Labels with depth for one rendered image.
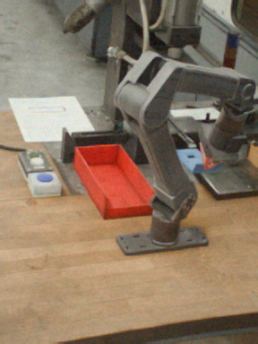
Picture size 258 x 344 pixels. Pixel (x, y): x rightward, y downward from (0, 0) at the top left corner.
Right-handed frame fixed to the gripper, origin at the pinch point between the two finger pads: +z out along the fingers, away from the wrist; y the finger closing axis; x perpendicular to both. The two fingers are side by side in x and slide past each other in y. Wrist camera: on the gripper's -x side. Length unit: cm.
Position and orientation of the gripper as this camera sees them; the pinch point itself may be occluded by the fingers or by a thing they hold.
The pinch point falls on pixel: (207, 166)
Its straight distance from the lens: 167.3
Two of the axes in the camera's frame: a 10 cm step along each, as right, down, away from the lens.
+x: -9.5, 0.3, -3.1
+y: -2.2, -7.7, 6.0
